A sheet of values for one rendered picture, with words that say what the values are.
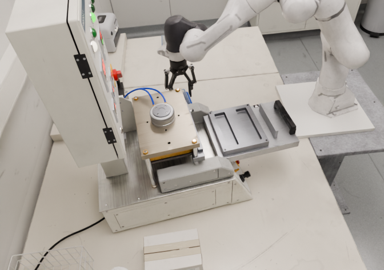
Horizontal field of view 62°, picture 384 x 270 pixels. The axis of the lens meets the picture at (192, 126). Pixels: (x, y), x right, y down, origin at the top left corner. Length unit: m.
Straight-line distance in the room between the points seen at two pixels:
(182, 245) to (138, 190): 0.23
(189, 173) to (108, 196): 0.29
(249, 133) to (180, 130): 0.28
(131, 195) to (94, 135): 0.34
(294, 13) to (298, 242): 0.78
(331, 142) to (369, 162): 1.03
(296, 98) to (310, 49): 1.83
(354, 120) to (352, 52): 0.39
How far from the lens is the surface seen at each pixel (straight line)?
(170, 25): 1.29
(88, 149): 0.87
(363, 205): 2.31
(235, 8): 1.19
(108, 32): 1.92
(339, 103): 1.59
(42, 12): 0.71
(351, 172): 2.43
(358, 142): 1.56
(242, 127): 1.17
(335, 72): 1.48
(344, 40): 1.35
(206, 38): 1.20
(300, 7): 1.16
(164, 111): 1.01
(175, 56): 1.36
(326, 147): 1.49
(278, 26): 3.41
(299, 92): 1.69
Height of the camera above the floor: 1.85
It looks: 47 degrees down
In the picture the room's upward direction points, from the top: 5 degrees counter-clockwise
